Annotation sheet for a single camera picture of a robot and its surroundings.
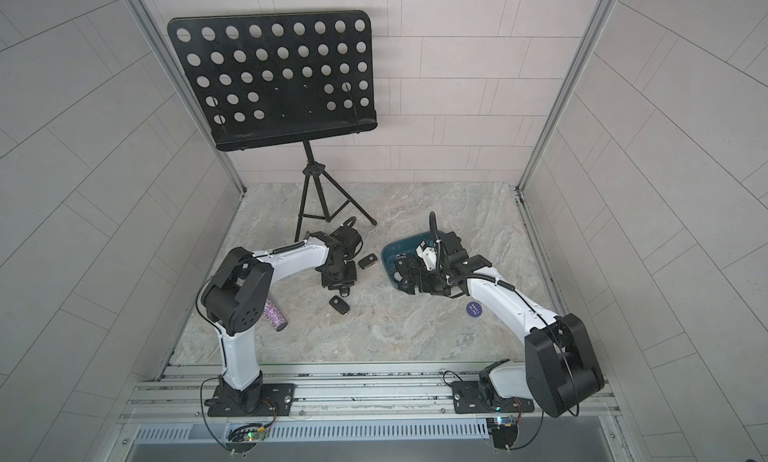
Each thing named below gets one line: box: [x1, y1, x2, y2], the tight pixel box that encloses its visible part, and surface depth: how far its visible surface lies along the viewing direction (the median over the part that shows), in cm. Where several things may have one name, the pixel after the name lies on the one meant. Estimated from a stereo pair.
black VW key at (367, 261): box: [358, 253, 378, 269], surface depth 96 cm
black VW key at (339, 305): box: [329, 295, 350, 315], surface depth 88 cm
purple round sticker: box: [466, 301, 482, 318], surface depth 88 cm
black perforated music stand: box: [168, 10, 378, 241], surface depth 64 cm
